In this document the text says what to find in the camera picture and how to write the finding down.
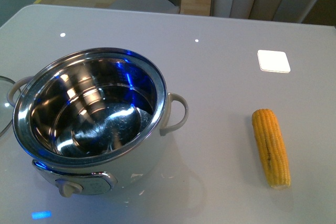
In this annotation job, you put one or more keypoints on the yellow corn cob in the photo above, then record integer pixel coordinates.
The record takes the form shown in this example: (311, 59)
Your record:
(271, 148)

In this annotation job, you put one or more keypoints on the glass pot lid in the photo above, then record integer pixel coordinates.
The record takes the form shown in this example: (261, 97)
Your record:
(6, 108)

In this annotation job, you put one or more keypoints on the white electric cooking pot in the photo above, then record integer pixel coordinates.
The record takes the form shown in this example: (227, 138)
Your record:
(95, 120)

